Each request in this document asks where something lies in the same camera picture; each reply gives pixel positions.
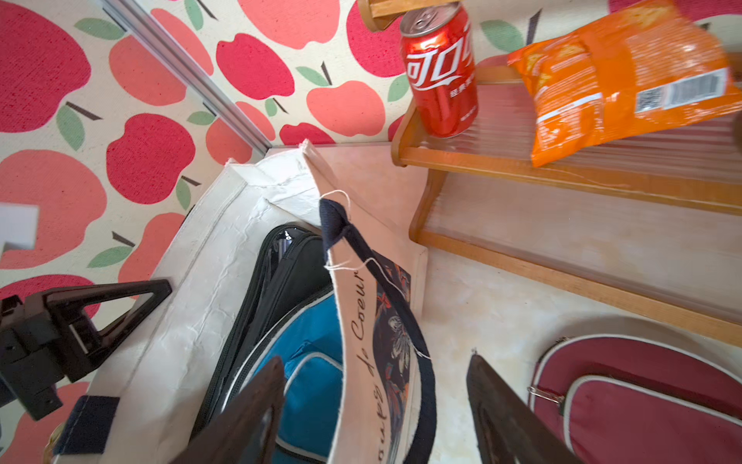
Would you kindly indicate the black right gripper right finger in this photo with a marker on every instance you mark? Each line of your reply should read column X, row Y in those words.
column 507, row 431

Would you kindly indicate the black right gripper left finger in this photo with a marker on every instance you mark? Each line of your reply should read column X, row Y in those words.
column 245, row 432

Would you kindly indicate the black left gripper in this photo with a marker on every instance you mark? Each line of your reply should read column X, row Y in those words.
column 35, row 359

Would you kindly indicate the white canvas tote bag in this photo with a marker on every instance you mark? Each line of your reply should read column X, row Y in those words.
column 143, row 402

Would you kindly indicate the maroon paddle case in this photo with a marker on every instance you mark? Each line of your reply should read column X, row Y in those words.
column 612, row 398

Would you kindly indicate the black paddle case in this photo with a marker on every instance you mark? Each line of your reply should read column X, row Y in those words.
column 288, row 272

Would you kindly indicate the orange snack bag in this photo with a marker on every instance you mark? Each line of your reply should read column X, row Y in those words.
column 643, row 69

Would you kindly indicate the wooden two-tier shelf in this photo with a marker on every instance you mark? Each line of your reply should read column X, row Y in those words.
column 650, row 225

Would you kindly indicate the red cola can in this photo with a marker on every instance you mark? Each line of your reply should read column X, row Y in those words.
column 438, row 56

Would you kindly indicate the aluminium frame post left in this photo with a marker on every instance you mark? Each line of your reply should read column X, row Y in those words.
column 154, row 36

